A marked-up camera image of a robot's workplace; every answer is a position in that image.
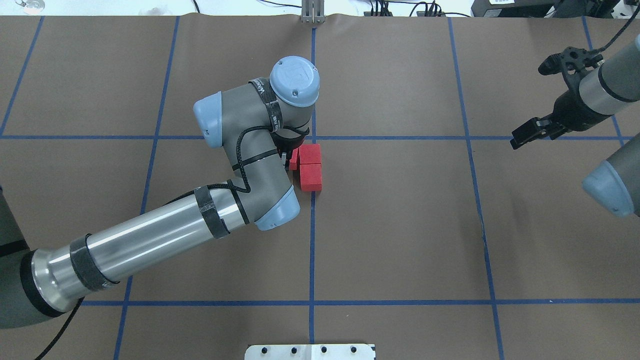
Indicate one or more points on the clear plastic disc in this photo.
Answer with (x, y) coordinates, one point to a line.
(31, 7)

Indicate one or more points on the red foam block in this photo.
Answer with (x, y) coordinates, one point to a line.
(294, 160)
(309, 154)
(311, 177)

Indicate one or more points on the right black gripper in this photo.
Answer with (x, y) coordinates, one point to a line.
(568, 111)

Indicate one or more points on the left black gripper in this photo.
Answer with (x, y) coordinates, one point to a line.
(285, 156)

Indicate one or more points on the aluminium frame post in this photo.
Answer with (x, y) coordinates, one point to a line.
(313, 12)

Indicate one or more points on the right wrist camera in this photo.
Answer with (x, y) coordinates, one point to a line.
(574, 64)

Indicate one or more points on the white metal mounting plate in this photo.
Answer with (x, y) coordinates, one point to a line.
(326, 351)

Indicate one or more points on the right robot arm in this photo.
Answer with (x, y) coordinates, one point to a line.
(597, 89)

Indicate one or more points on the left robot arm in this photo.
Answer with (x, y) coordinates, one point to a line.
(257, 125)

